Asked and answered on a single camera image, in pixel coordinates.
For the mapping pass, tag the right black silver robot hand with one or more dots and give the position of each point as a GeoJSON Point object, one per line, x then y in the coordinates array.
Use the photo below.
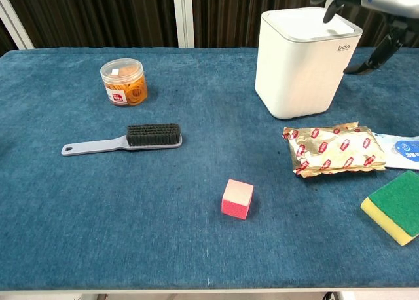
{"type": "Point", "coordinates": [379, 2]}

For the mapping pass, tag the white plastic trash bin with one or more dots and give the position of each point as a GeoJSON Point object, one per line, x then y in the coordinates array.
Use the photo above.
{"type": "Point", "coordinates": [294, 77]}

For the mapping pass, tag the gold foil snack packet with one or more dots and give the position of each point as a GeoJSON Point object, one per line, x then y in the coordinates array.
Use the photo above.
{"type": "Point", "coordinates": [334, 151]}

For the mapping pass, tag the green yellow sponge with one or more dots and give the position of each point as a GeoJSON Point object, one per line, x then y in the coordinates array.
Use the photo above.
{"type": "Point", "coordinates": [397, 201]}

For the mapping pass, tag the pink foam cube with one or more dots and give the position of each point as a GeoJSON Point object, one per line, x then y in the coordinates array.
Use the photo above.
{"type": "Point", "coordinates": [237, 200]}

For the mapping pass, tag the white blue wet wipes pack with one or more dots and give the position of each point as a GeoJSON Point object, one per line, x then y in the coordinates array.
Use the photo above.
{"type": "Point", "coordinates": [402, 152]}

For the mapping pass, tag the clear jar of rubber bands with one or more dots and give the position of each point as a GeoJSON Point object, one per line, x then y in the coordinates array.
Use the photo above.
{"type": "Point", "coordinates": [126, 84]}

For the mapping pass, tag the dark brown curtain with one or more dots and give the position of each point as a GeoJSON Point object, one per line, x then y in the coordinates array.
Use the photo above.
{"type": "Point", "coordinates": [98, 11]}

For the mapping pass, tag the grey brush with black bristles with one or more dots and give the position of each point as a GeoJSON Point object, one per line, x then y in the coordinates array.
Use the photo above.
{"type": "Point", "coordinates": [131, 142]}

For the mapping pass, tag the blue table cloth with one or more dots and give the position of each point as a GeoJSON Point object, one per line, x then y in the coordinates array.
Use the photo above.
{"type": "Point", "coordinates": [163, 231]}

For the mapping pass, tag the white vertical frame post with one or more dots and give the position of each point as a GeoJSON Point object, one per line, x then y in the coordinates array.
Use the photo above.
{"type": "Point", "coordinates": [183, 15]}

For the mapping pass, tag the white slanted frame bar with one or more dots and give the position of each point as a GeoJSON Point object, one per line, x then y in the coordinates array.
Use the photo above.
{"type": "Point", "coordinates": [14, 21]}

